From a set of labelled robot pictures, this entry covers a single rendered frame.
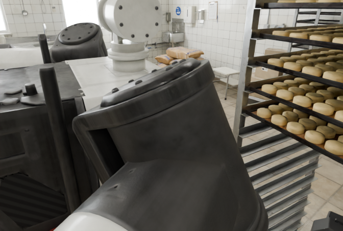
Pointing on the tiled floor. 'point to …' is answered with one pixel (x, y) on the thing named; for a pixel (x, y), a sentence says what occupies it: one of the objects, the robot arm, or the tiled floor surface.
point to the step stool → (227, 77)
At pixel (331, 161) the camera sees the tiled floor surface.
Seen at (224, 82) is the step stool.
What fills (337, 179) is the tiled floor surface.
